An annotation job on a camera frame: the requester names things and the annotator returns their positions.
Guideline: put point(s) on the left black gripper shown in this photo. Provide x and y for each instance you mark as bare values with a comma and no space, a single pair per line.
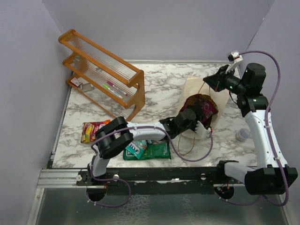
198,115

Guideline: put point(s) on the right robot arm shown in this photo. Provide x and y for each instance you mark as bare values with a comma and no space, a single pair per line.
273,175

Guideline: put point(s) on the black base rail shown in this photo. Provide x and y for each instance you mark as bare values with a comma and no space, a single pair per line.
139,181

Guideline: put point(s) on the teal snack bag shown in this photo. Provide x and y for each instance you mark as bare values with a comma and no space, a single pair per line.
135,150

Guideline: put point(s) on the small clear purple cup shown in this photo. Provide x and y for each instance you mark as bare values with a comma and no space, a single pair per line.
243,134

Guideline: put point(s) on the red white small box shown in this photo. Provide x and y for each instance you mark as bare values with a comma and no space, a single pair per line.
75,82

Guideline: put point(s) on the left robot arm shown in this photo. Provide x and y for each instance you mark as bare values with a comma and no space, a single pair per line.
114,137

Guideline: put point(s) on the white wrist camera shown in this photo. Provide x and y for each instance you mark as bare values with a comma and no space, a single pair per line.
235,58
201,131

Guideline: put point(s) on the green chips bag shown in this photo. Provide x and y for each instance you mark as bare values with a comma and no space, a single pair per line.
156,150

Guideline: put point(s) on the green marker pen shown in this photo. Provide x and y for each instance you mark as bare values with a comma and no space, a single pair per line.
112,91

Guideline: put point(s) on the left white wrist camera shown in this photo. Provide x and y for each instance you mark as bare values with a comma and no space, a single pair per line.
201,131

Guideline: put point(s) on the beige paper bag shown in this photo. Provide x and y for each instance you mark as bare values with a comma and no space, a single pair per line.
195,85

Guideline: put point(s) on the pink marker pen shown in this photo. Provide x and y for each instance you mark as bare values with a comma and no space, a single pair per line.
117,88

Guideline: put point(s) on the orange wooden shelf rack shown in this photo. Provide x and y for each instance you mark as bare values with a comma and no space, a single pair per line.
91,63

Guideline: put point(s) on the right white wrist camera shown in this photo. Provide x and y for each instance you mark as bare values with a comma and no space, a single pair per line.
235,58

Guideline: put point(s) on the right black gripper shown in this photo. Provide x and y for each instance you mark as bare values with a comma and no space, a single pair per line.
216,81

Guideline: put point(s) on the purple snack bag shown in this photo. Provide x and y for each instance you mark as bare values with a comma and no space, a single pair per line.
209,107

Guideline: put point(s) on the orange red snack bag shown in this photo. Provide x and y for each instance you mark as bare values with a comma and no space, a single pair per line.
90,129

